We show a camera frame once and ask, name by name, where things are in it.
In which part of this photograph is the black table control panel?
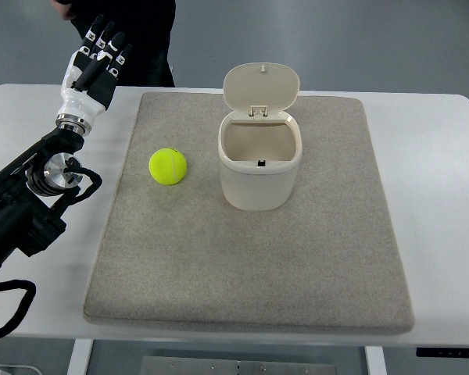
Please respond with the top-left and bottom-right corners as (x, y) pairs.
(416, 347), (469, 359)

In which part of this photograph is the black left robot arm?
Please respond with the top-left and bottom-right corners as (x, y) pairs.
(0, 15), (132, 268)

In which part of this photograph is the yellow tennis ball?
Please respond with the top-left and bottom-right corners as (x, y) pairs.
(149, 148), (188, 186)

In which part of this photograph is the white table leg right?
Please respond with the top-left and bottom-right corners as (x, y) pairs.
(364, 346), (388, 375)

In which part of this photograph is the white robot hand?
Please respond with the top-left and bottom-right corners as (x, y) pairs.
(55, 15), (133, 129)

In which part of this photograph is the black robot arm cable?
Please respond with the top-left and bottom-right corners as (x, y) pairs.
(0, 279), (38, 343)

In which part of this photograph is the person in black clothes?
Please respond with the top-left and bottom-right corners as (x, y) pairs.
(50, 0), (176, 88)

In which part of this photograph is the white table leg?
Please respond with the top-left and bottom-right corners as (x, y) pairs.
(364, 346), (388, 375)
(66, 339), (94, 375)

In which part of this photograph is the beige fabric mat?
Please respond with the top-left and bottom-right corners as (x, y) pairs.
(84, 92), (414, 334)

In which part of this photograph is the white table leg left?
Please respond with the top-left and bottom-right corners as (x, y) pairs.
(66, 339), (94, 375)

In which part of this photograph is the beige lidded plastic bin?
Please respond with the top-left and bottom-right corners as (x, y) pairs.
(218, 62), (303, 211)

